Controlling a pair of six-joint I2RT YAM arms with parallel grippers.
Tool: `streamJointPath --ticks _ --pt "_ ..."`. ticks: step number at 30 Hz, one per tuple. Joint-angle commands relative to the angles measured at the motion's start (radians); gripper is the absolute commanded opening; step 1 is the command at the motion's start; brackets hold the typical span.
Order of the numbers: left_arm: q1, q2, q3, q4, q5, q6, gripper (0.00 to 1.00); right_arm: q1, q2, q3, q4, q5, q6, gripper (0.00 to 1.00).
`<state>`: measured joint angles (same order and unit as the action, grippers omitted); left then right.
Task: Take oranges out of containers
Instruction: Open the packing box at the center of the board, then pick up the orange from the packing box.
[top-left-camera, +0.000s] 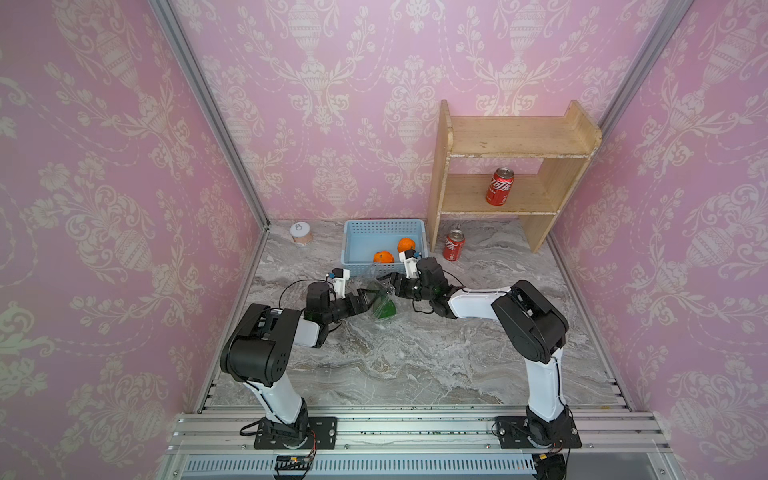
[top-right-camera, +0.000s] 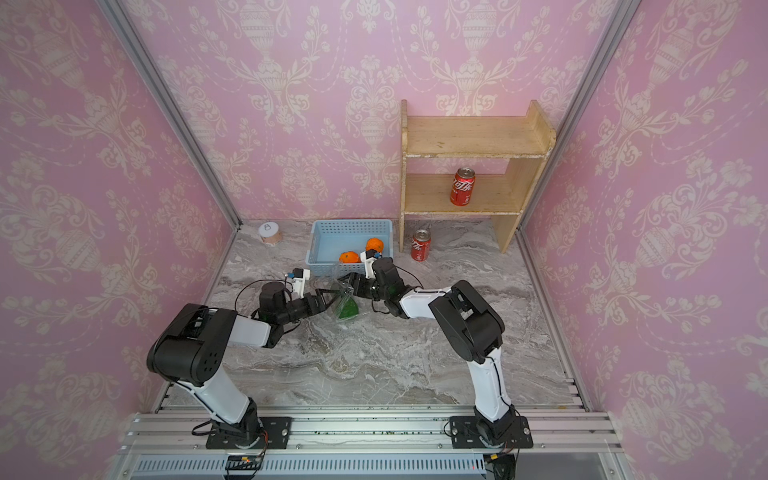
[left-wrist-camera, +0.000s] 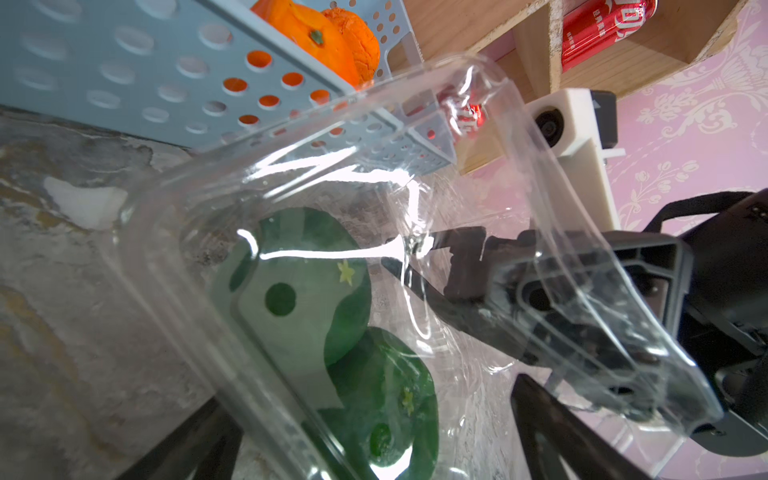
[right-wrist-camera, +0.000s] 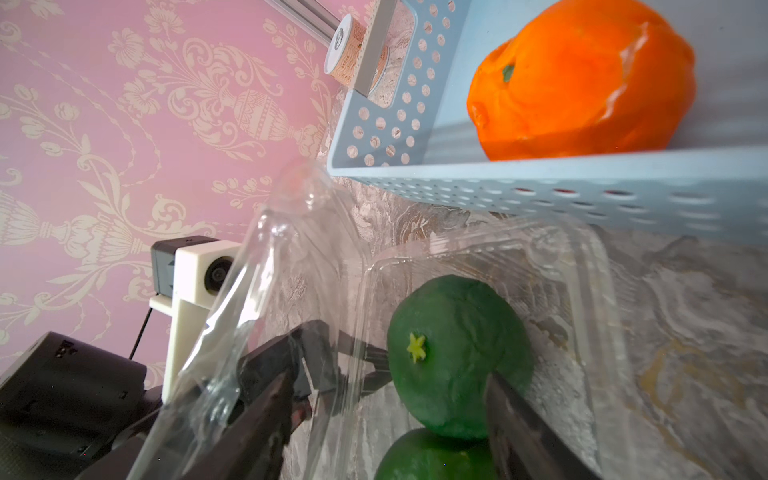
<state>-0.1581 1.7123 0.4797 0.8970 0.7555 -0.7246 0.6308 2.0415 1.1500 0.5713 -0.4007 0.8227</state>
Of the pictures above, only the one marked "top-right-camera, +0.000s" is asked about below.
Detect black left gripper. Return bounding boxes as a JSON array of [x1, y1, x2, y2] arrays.
[[276, 290, 341, 326]]

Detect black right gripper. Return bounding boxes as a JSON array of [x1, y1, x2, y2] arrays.
[[336, 273, 392, 304]]

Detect clear plastic green fruit clamshell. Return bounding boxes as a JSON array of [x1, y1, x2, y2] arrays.
[[331, 279, 360, 321]]

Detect orange fruit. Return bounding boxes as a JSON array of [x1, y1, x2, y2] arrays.
[[339, 251, 360, 264], [365, 238, 384, 253]]

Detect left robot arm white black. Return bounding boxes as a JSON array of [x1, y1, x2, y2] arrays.
[[146, 281, 341, 449]]

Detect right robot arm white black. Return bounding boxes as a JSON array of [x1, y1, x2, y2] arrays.
[[339, 257, 522, 446]]

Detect light blue plastic basket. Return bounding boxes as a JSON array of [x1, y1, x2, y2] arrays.
[[305, 219, 394, 269]]

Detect red cola can on table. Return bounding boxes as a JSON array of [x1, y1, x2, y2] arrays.
[[411, 229, 431, 262]]

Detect white round tape roll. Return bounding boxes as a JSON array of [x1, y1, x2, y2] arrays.
[[257, 221, 283, 245]]

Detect red cola can on shelf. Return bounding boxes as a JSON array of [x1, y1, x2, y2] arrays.
[[450, 167, 476, 207]]

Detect wooden two-tier shelf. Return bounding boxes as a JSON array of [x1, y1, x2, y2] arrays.
[[399, 99, 556, 252]]

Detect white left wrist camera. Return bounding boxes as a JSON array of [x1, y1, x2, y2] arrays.
[[285, 268, 311, 299]]

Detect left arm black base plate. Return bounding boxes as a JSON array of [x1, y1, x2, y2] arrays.
[[206, 417, 292, 450]]

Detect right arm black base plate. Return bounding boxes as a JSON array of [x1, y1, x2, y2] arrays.
[[446, 413, 534, 450]]

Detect aluminium rail front frame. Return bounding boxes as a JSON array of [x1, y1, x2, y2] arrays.
[[109, 405, 631, 479]]

